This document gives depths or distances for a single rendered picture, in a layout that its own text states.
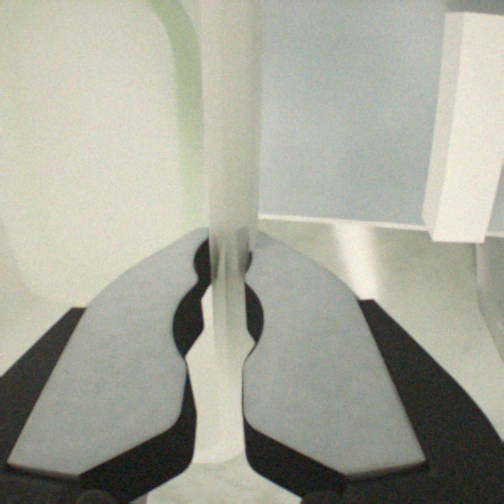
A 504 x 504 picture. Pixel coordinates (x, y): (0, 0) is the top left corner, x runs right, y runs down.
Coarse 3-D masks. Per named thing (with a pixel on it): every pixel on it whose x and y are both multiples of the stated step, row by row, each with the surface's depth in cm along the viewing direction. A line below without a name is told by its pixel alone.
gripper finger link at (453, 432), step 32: (384, 320) 8; (384, 352) 7; (416, 352) 7; (416, 384) 6; (448, 384) 6; (416, 416) 6; (448, 416) 6; (480, 416) 6; (448, 448) 5; (480, 448) 5; (352, 480) 5; (384, 480) 5; (416, 480) 5; (448, 480) 5; (480, 480) 5
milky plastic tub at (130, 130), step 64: (0, 0) 14; (64, 0) 14; (128, 0) 13; (192, 0) 13; (256, 0) 7; (0, 64) 15; (64, 64) 15; (128, 64) 15; (192, 64) 14; (256, 64) 8; (0, 128) 17; (64, 128) 17; (128, 128) 16; (192, 128) 16; (256, 128) 9; (0, 192) 19; (64, 192) 19; (128, 192) 18; (192, 192) 17; (256, 192) 10; (0, 256) 21; (64, 256) 21; (128, 256) 20; (0, 320) 21; (192, 384) 19
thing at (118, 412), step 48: (192, 240) 11; (144, 288) 9; (192, 288) 9; (96, 336) 8; (144, 336) 8; (192, 336) 9; (48, 384) 7; (96, 384) 7; (144, 384) 7; (48, 432) 6; (96, 432) 6; (144, 432) 6; (192, 432) 7; (96, 480) 5; (144, 480) 6
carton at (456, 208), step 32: (448, 32) 35; (480, 32) 31; (448, 64) 36; (480, 64) 32; (448, 96) 37; (480, 96) 34; (448, 128) 37; (480, 128) 35; (448, 160) 38; (480, 160) 37; (448, 192) 40; (480, 192) 39; (448, 224) 42; (480, 224) 41
